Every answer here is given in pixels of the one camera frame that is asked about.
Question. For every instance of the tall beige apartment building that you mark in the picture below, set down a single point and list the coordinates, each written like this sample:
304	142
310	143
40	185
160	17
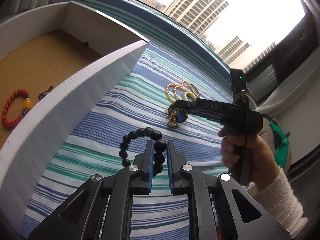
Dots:
197	5

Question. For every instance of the thin twisted bangle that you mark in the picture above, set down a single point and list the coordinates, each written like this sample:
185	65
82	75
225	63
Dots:
196	91

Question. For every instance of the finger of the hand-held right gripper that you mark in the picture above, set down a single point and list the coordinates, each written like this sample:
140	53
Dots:
186	104
180	117

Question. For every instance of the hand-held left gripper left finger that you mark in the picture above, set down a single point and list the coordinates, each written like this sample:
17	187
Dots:
149	167

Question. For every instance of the dark window frame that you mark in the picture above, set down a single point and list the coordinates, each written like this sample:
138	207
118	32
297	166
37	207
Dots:
308	27

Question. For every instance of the person's right hand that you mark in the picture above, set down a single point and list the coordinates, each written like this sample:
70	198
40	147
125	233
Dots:
262	155

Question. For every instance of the pale jade bangle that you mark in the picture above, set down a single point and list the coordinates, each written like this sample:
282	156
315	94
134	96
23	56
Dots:
186	95

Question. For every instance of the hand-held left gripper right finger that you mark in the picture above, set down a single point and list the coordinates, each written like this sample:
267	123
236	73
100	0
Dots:
170	167

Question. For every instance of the white cardboard box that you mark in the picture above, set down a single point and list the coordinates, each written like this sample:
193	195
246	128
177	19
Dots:
75	100

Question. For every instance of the person's right forearm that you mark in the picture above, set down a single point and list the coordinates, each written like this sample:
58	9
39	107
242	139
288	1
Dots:
282	200

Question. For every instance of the blue green striped bedsheet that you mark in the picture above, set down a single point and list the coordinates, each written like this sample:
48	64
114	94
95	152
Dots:
112	120

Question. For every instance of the green cloth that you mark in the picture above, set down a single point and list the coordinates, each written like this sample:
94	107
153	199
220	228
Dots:
282	150

